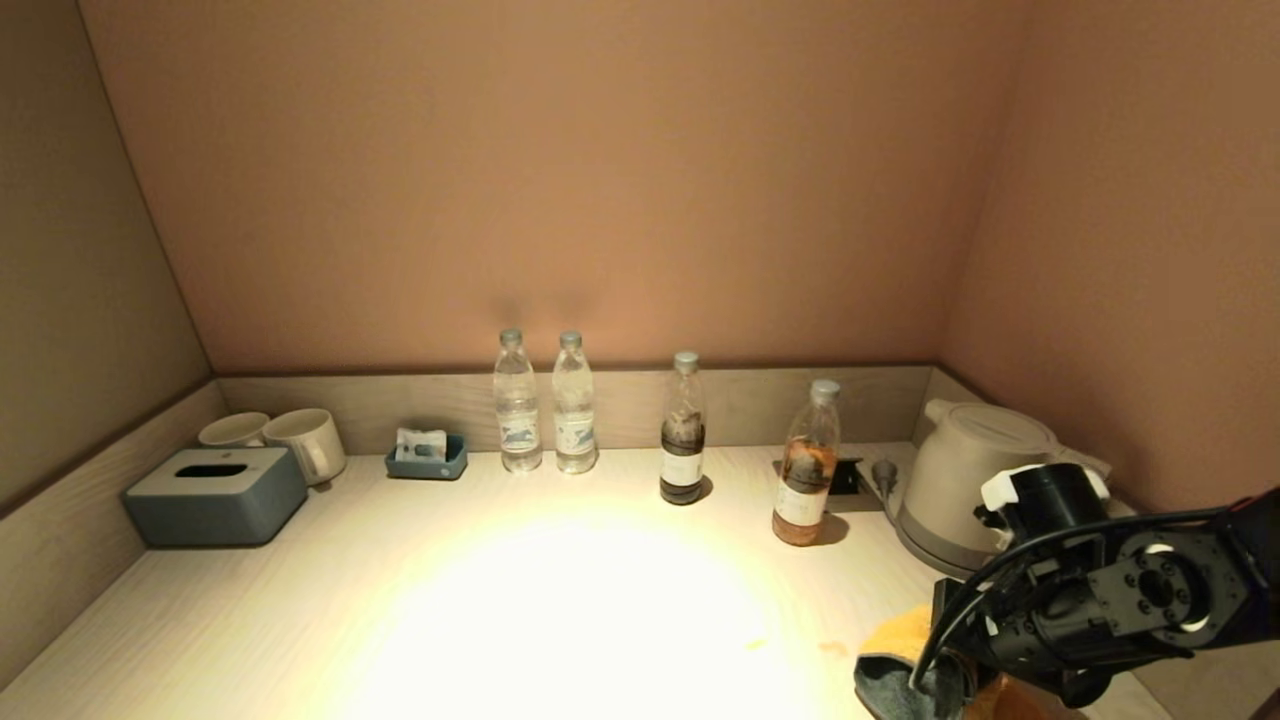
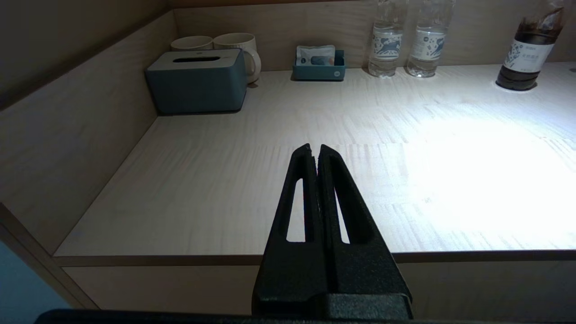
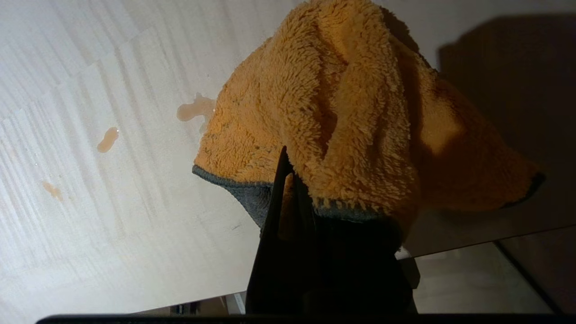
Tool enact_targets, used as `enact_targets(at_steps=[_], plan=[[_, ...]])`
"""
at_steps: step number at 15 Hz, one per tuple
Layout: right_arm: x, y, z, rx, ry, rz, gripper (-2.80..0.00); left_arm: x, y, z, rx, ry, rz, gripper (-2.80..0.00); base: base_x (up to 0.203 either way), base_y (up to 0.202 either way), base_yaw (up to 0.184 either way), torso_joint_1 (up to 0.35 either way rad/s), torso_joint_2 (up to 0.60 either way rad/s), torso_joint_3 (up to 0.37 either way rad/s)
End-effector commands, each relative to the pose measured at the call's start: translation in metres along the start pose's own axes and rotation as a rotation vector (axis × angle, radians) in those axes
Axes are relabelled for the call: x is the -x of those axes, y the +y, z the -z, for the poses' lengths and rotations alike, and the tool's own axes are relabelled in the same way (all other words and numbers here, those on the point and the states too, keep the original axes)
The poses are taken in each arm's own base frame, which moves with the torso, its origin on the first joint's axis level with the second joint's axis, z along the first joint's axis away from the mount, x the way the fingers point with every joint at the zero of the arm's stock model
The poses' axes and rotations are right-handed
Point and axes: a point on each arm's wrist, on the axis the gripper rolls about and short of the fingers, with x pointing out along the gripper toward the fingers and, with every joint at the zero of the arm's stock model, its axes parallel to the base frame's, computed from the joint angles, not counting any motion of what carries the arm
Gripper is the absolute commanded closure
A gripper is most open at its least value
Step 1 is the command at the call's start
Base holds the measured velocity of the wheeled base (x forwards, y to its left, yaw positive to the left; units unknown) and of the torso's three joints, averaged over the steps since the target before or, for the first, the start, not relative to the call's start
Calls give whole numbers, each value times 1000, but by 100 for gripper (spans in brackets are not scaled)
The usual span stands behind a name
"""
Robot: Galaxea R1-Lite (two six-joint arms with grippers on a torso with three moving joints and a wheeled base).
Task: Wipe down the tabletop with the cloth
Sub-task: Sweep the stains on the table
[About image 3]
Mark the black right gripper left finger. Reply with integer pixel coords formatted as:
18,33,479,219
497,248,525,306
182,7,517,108
245,145,318,314

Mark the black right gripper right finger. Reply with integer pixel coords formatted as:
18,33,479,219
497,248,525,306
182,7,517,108
315,214,419,314

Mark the orange microfibre cloth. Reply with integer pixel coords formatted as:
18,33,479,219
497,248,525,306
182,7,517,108
192,0,546,234

